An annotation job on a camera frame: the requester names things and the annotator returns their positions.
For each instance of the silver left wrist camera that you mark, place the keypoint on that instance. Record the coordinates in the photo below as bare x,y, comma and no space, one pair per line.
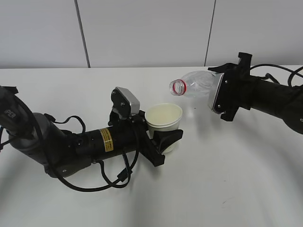
125,104

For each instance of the white paper cup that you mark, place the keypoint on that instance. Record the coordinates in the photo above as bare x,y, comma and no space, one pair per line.
163,117

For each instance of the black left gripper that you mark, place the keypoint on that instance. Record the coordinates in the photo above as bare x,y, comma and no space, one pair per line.
131,134

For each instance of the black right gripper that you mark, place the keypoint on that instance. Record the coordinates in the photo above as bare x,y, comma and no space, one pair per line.
234,77

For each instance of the clear water bottle red label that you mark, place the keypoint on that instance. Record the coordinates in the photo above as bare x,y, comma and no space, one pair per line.
194,84

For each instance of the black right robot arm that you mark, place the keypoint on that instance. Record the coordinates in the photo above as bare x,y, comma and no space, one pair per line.
267,95

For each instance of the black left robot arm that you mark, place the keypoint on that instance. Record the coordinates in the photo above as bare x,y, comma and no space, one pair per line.
67,152

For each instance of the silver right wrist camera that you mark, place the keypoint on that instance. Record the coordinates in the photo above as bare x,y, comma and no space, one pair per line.
216,100

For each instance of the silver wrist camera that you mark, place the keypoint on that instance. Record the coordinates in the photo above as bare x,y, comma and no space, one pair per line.
125,104
216,100

